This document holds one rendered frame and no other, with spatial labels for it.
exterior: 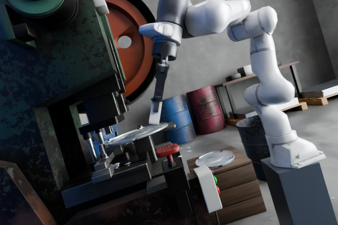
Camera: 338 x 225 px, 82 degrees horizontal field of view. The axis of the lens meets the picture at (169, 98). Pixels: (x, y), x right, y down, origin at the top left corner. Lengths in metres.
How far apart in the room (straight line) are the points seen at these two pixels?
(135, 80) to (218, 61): 3.47
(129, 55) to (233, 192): 1.12
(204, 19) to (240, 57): 4.21
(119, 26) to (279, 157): 1.17
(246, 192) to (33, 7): 1.44
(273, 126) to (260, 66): 0.28
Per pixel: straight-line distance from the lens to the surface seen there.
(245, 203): 1.52
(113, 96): 0.85
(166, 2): 0.61
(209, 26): 0.59
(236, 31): 0.99
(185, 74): 4.32
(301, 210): 1.11
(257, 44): 1.00
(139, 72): 1.25
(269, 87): 0.94
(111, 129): 0.92
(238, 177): 1.43
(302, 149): 1.06
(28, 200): 0.81
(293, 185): 1.05
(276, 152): 1.04
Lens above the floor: 0.90
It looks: level
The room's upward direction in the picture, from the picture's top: 17 degrees counter-clockwise
